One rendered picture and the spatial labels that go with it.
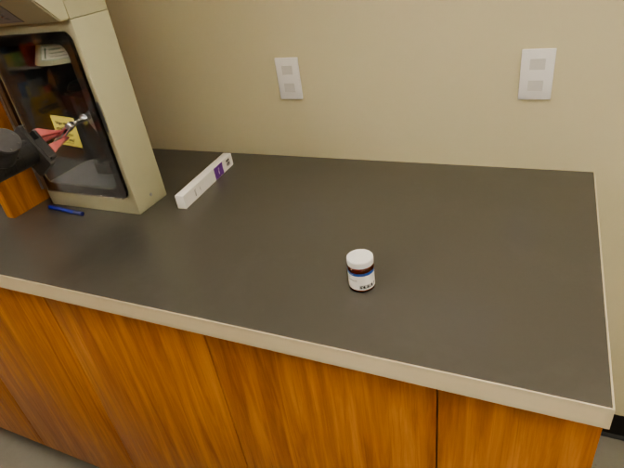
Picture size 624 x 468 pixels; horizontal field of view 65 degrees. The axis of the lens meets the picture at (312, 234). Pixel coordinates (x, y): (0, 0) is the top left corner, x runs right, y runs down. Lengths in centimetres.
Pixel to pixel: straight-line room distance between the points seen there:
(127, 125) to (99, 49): 18
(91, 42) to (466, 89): 87
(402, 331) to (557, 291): 28
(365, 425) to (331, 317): 23
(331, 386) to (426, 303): 23
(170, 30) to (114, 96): 41
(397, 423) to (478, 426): 14
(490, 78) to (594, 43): 22
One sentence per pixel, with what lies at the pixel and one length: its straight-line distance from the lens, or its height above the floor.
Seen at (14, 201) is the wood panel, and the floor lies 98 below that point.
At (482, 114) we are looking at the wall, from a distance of 132.
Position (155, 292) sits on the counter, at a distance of 103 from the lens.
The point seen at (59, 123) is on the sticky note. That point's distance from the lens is 136.
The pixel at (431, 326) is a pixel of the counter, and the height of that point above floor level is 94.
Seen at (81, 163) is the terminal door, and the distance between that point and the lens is 137.
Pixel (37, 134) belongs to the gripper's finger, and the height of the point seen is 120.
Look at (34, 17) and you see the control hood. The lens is 123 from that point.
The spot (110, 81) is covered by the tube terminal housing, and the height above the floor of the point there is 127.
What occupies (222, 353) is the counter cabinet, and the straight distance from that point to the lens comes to 101.
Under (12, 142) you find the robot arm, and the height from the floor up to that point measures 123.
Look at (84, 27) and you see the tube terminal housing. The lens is 124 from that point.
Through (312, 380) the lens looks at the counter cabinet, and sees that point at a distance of 94.
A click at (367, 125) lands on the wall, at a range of 140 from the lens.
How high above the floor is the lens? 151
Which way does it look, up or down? 32 degrees down
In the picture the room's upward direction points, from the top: 9 degrees counter-clockwise
